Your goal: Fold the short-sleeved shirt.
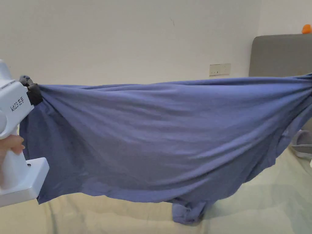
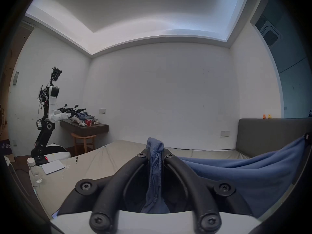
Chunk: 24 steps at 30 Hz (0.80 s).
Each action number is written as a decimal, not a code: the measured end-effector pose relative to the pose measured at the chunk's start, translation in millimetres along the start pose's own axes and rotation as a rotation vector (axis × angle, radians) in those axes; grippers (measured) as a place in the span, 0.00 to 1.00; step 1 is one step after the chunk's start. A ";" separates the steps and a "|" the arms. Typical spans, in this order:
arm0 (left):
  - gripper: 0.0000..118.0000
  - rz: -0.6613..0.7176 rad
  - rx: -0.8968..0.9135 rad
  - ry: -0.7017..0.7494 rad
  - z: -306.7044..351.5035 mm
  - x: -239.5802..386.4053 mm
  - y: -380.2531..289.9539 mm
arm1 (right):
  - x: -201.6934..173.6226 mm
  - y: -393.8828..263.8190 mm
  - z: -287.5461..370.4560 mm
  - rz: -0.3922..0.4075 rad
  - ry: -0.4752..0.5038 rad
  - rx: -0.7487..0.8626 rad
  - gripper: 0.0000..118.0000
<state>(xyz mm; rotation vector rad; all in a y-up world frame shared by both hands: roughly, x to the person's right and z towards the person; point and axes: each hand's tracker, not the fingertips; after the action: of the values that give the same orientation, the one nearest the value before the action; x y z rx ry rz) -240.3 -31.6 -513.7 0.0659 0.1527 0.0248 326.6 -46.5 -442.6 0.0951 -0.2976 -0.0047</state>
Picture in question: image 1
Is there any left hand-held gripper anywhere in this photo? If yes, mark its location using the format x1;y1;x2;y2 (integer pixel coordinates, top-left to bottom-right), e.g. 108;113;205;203
0;59;50;199

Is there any dark blue shirt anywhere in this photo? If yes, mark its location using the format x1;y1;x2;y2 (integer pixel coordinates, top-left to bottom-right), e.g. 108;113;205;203
19;73;312;224

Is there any person's left hand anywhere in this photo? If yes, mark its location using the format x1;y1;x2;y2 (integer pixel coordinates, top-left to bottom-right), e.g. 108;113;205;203
0;135;25;186

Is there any grey padded headboard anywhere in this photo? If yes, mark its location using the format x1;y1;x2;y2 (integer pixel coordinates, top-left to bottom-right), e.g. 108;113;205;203
248;34;312;79

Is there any bed with pale green sheet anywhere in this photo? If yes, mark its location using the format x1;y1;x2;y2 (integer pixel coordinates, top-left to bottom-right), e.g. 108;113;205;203
0;136;312;234

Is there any white wall socket panel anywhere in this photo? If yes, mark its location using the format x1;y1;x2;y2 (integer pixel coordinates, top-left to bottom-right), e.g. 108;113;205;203
209;63;231;76

